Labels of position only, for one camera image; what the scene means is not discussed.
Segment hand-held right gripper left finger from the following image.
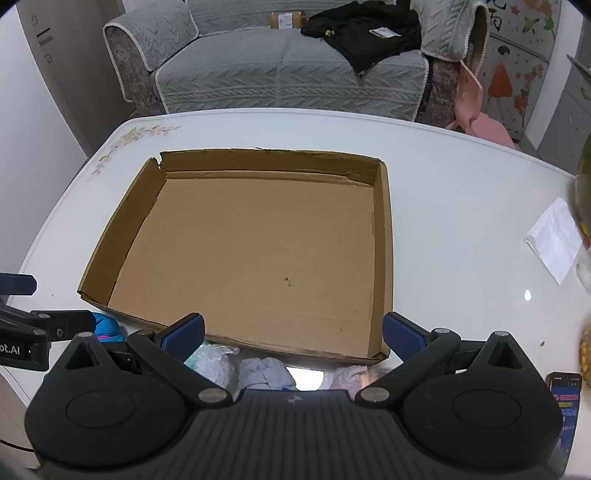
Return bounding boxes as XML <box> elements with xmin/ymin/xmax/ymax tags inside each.
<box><xmin>46</xmin><ymin>313</ymin><xmax>234</xmax><ymax>409</ymax></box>

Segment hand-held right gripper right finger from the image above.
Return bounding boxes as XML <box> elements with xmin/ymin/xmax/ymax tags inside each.
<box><xmin>355</xmin><ymin>311</ymin><xmax>546</xmax><ymax>409</ymax></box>

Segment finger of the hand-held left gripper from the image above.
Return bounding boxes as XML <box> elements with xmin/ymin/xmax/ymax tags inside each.
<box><xmin>0</xmin><ymin>307</ymin><xmax>96</xmax><ymax>344</ymax></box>
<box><xmin>0</xmin><ymin>273</ymin><xmax>37</xmax><ymax>296</ymax></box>

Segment blue knit bundle pink tie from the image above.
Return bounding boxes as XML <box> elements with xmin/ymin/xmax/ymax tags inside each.
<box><xmin>91</xmin><ymin>312</ymin><xmax>126</xmax><ymax>344</ymax></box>

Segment bubble wrap bundle teal tie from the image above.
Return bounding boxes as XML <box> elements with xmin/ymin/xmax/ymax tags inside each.
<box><xmin>185</xmin><ymin>340</ymin><xmax>237</xmax><ymax>389</ymax></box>

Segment pastel bubble wrap bundle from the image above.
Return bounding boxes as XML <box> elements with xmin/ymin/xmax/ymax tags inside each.
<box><xmin>331</xmin><ymin>364</ymin><xmax>394</xmax><ymax>394</ymax></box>

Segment grey sock bundle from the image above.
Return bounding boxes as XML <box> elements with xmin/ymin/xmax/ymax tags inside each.
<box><xmin>238</xmin><ymin>357</ymin><xmax>297</xmax><ymax>393</ymax></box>

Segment shallow cardboard box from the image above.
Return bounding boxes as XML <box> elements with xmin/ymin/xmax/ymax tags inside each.
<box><xmin>76</xmin><ymin>148</ymin><xmax>394</xmax><ymax>361</ymax></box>

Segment black smartphone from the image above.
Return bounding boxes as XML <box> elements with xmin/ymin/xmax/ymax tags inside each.
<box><xmin>546</xmin><ymin>371</ymin><xmax>581</xmax><ymax>476</ymax></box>

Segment white paper sheet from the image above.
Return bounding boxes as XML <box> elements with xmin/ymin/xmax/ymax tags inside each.
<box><xmin>525</xmin><ymin>198</ymin><xmax>583</xmax><ymax>285</ymax></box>

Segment yellow beaded object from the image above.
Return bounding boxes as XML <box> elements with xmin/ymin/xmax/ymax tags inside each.
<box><xmin>579</xmin><ymin>323</ymin><xmax>591</xmax><ymax>384</ymax></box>

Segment clear glass container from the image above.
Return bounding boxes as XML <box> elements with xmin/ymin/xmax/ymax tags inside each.
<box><xmin>575</xmin><ymin>249</ymin><xmax>591</xmax><ymax>292</ymax></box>

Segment grey wooden door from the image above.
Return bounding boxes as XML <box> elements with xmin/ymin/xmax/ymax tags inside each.
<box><xmin>18</xmin><ymin>0</ymin><xmax>121</xmax><ymax>158</ymax></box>

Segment glass fish tank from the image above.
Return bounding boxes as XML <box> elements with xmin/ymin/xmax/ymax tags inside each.
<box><xmin>573</xmin><ymin>138</ymin><xmax>591</xmax><ymax>245</ymax></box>

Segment pink plastic chair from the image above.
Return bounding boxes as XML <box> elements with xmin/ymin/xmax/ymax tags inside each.
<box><xmin>445</xmin><ymin>60</ymin><xmax>515</xmax><ymax>148</ymax></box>

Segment grey cabinet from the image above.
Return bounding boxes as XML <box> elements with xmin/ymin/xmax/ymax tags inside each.
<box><xmin>538</xmin><ymin>55</ymin><xmax>591</xmax><ymax>174</ymax></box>

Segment grey quilted sofa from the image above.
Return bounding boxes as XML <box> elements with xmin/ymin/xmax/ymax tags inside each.
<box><xmin>102</xmin><ymin>0</ymin><xmax>490</xmax><ymax>123</ymax></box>

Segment black jacket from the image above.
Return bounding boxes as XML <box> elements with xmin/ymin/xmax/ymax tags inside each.
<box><xmin>301</xmin><ymin>1</ymin><xmax>423</xmax><ymax>75</ymax></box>

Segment white panel floral stickers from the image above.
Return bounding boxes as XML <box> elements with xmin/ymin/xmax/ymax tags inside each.
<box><xmin>478</xmin><ymin>0</ymin><xmax>561</xmax><ymax>144</ymax></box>

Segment brown package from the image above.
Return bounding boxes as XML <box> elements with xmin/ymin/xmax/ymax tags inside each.
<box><xmin>270</xmin><ymin>11</ymin><xmax>308</xmax><ymax>28</ymax></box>

